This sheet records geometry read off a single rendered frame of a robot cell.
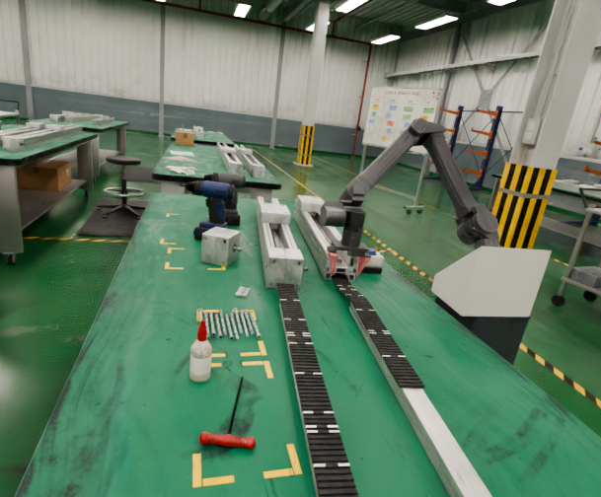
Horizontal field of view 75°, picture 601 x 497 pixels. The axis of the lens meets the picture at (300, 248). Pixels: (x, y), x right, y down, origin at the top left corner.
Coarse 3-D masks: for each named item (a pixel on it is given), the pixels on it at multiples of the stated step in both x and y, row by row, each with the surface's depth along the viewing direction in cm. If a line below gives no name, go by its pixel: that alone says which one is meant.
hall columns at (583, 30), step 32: (320, 0) 994; (576, 0) 337; (320, 32) 1019; (576, 32) 327; (320, 64) 1046; (544, 64) 358; (576, 64) 337; (544, 96) 365; (576, 96) 347; (544, 128) 350; (512, 160) 383; (544, 160) 361; (512, 192) 376; (544, 192) 371; (512, 224) 375
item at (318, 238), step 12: (300, 216) 179; (300, 228) 176; (312, 228) 151; (324, 228) 162; (312, 240) 148; (324, 240) 137; (336, 240) 142; (312, 252) 146; (324, 252) 128; (324, 264) 130; (348, 264) 125; (324, 276) 125; (348, 276) 126
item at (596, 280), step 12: (588, 216) 316; (576, 252) 325; (600, 264) 354; (564, 276) 334; (576, 276) 328; (588, 276) 319; (600, 276) 323; (564, 288) 336; (588, 288) 317; (600, 288) 318; (552, 300) 344; (564, 300) 337; (588, 300) 364
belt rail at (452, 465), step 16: (368, 336) 93; (384, 368) 81; (400, 400) 73; (416, 400) 69; (416, 416) 66; (432, 416) 66; (416, 432) 66; (432, 432) 62; (448, 432) 63; (432, 448) 60; (448, 448) 60; (448, 464) 57; (464, 464) 57; (448, 480) 56; (464, 480) 54; (480, 480) 55; (464, 496) 52; (480, 496) 52
